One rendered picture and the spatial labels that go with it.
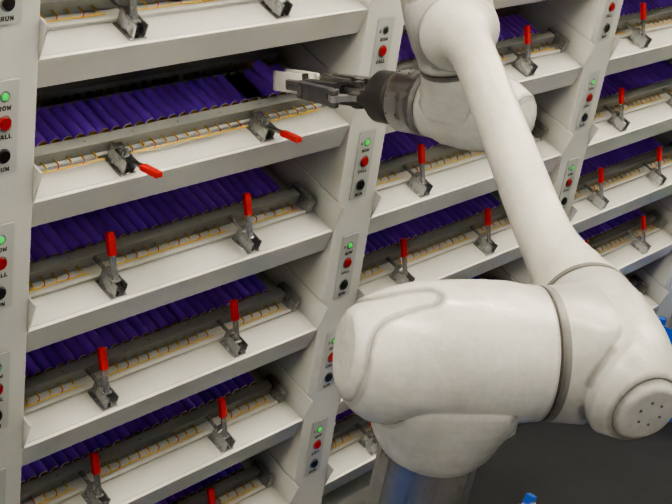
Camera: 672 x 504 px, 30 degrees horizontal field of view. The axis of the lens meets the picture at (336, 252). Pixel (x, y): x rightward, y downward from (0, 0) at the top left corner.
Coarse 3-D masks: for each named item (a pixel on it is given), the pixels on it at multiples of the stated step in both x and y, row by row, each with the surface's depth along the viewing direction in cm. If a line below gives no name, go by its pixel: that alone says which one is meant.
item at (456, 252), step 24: (432, 216) 254; (456, 216) 257; (480, 216) 260; (504, 216) 266; (384, 240) 241; (408, 240) 244; (432, 240) 247; (456, 240) 254; (480, 240) 255; (504, 240) 261; (384, 264) 239; (408, 264) 241; (432, 264) 245; (456, 264) 248; (480, 264) 252; (360, 288) 231; (384, 288) 234
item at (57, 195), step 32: (288, 64) 207; (320, 64) 203; (288, 128) 194; (320, 128) 197; (160, 160) 176; (192, 160) 179; (224, 160) 183; (256, 160) 189; (64, 192) 163; (96, 192) 167; (128, 192) 172; (160, 192) 178; (32, 224) 162
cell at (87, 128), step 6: (66, 108) 174; (72, 108) 174; (72, 114) 173; (78, 114) 173; (78, 120) 173; (84, 120) 173; (78, 126) 172; (84, 126) 172; (90, 126) 172; (84, 132) 172; (90, 132) 172
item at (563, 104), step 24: (552, 0) 252; (576, 0) 248; (600, 0) 245; (576, 24) 249; (600, 24) 249; (600, 48) 253; (600, 72) 257; (552, 96) 257; (576, 96) 253; (576, 120) 257; (576, 144) 262; (576, 168) 266; (504, 264) 276
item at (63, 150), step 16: (288, 96) 196; (208, 112) 185; (224, 112) 186; (240, 112) 188; (272, 112) 194; (288, 112) 195; (128, 128) 174; (144, 128) 176; (160, 128) 177; (176, 128) 180; (192, 128) 182; (208, 128) 184; (48, 144) 165; (64, 144) 167; (80, 144) 168; (96, 144) 170; (128, 144) 174; (48, 160) 165; (96, 160) 169
